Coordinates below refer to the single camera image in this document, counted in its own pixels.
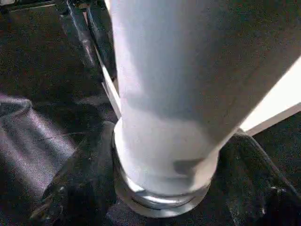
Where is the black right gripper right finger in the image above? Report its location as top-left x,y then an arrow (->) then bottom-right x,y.
210,129 -> 301,226

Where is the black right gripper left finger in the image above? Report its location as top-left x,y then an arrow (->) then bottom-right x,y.
30,121 -> 119,226

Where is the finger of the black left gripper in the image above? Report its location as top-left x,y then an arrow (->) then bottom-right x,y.
87,0 -> 118,81
60,0 -> 97,69

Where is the white plastic table leg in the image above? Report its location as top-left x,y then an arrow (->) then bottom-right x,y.
109,0 -> 301,197

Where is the white plastic table top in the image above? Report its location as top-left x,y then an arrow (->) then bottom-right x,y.
94,0 -> 301,218

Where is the black mat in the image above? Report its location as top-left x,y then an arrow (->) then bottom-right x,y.
0,0 -> 301,226

